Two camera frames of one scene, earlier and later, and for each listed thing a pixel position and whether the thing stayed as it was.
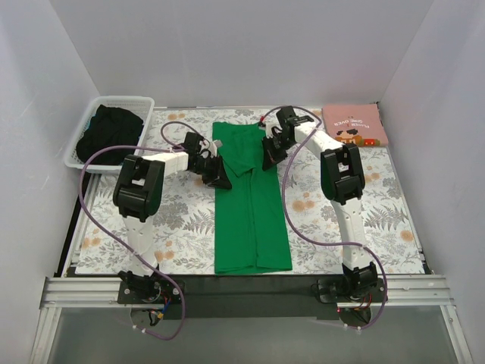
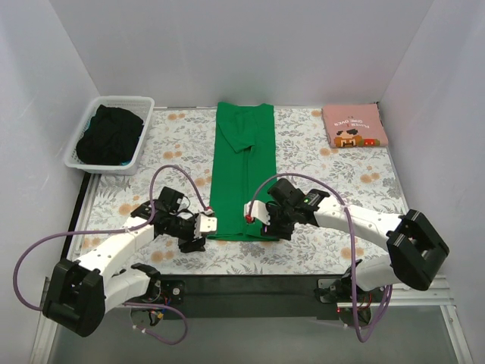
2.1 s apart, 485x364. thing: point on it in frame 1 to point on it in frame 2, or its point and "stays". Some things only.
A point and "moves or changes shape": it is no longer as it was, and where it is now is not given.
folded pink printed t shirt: (358, 123) stays
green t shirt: (250, 231) moves or changes shape
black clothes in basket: (110, 127) stays
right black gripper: (274, 144) to (273, 218)
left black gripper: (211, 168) to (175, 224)
